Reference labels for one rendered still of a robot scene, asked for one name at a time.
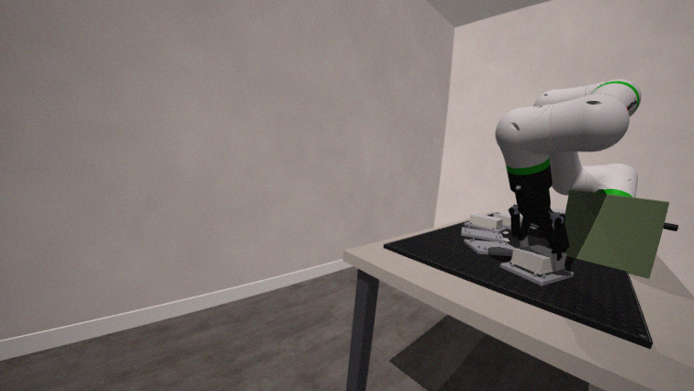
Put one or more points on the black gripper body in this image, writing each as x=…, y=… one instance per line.
x=538, y=202

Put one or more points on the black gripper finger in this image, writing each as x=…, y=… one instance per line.
x=521, y=227
x=556, y=236

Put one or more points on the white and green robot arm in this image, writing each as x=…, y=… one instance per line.
x=529, y=136

